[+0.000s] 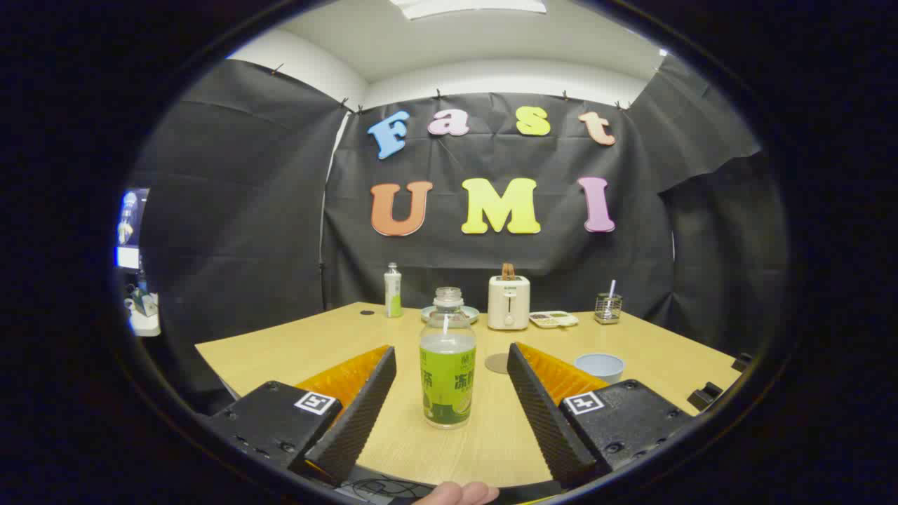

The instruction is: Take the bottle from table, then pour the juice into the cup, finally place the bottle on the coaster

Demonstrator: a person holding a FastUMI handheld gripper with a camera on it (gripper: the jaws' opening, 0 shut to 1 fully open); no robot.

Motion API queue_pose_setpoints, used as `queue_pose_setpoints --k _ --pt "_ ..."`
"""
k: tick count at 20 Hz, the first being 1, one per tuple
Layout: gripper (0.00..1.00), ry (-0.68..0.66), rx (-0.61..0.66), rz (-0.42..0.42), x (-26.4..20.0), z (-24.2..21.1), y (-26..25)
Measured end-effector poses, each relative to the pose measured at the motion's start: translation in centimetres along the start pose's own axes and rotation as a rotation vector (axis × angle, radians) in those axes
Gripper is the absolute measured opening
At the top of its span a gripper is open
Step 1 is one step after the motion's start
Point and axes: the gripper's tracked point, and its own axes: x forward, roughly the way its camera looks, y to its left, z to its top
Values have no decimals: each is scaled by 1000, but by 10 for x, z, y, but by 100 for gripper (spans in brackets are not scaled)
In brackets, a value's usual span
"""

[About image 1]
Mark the monitor screen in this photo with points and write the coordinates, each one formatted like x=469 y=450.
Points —
x=132 y=224

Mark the wooden table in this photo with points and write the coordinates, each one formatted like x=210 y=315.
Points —
x=280 y=347

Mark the white object beside table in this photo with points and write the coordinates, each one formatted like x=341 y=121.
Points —
x=145 y=319

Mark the small white green bottle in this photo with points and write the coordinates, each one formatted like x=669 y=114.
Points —
x=393 y=291

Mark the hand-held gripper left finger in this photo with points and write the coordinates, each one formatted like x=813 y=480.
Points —
x=365 y=414

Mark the bread slice in toaster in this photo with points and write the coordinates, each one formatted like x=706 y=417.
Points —
x=508 y=271

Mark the green label juice bottle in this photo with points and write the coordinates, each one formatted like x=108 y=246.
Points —
x=447 y=382

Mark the white divided snack tray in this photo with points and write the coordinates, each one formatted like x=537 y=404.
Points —
x=554 y=320

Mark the light blue cup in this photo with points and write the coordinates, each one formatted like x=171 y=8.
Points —
x=600 y=366

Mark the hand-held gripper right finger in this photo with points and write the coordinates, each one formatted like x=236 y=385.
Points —
x=544 y=414

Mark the pale green plate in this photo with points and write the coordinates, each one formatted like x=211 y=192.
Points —
x=471 y=313

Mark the black table clamp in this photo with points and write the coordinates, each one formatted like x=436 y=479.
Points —
x=741 y=362
x=705 y=396

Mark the round brown coaster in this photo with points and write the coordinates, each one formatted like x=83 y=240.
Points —
x=497 y=362

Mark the white toaster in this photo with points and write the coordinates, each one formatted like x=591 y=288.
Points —
x=508 y=305

